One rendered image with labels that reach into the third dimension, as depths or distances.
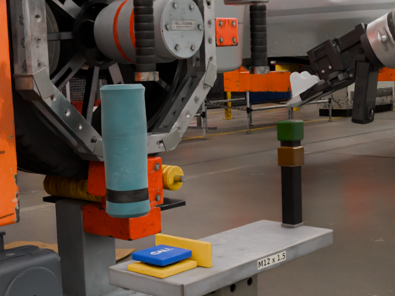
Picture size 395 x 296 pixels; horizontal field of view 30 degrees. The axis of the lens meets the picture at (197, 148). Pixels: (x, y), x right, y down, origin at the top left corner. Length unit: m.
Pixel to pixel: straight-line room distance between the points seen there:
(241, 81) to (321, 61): 4.70
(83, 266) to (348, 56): 0.80
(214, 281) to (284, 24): 3.13
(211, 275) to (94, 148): 0.48
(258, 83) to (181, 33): 4.46
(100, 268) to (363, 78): 0.80
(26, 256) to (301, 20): 2.88
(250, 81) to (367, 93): 4.67
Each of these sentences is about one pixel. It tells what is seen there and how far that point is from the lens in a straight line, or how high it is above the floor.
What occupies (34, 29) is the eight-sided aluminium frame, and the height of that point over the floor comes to 0.85.
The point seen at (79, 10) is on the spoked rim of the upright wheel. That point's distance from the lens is 1.65.
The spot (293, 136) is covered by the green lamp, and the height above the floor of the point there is 0.63.
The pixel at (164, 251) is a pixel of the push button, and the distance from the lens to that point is 1.20.
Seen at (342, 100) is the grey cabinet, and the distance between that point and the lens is 9.70.
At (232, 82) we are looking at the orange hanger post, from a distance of 6.11.
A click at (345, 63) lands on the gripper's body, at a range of 1.36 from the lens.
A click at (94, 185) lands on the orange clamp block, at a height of 0.52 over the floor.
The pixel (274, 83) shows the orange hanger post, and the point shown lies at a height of 0.59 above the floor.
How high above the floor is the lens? 0.78
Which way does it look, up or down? 7 degrees down
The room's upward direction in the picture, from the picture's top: 2 degrees counter-clockwise
